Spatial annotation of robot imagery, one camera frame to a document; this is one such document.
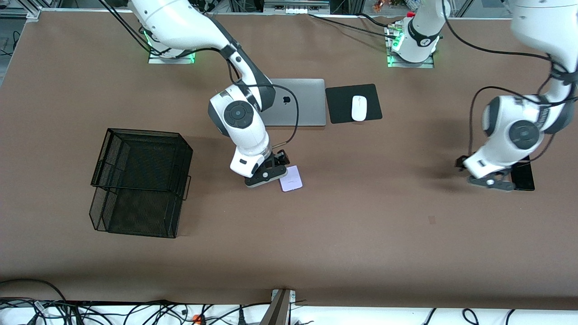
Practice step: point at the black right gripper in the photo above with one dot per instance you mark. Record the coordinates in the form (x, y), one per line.
(273, 159)

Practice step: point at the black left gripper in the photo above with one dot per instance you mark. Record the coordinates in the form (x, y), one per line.
(461, 163)

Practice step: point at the lilac flip phone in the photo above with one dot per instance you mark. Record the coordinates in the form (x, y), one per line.
(292, 179)

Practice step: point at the black cracked smartphone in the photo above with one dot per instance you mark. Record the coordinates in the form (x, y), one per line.
(526, 178)

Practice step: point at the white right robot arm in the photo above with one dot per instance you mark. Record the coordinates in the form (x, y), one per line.
(180, 22)

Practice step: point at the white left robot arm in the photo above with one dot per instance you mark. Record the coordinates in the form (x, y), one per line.
(519, 131)

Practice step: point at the silver closed laptop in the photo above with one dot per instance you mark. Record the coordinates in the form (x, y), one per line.
(307, 104)

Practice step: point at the black mouse pad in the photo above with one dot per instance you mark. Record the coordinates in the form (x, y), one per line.
(338, 104)

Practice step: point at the white computer mouse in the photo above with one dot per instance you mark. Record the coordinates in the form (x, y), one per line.
(359, 108)

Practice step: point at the black mesh two-tier tray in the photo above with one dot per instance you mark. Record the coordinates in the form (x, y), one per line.
(135, 216)

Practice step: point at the grey power strip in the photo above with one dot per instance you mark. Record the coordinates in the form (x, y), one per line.
(295, 9)

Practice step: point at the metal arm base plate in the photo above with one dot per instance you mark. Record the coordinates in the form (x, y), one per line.
(429, 65)
(156, 60)

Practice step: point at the aluminium frame profile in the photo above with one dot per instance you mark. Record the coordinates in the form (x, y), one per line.
(27, 12)

